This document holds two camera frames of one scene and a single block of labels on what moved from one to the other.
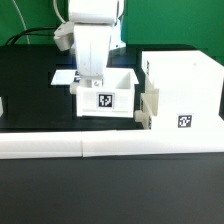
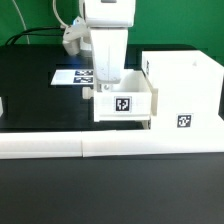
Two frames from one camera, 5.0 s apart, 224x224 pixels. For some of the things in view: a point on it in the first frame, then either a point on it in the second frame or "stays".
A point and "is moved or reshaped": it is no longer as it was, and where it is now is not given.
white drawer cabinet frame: (189, 84) stays
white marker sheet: (65, 77) stays
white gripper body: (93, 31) -> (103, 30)
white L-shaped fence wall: (104, 143) stays
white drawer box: (114, 99) is moved or reshaped
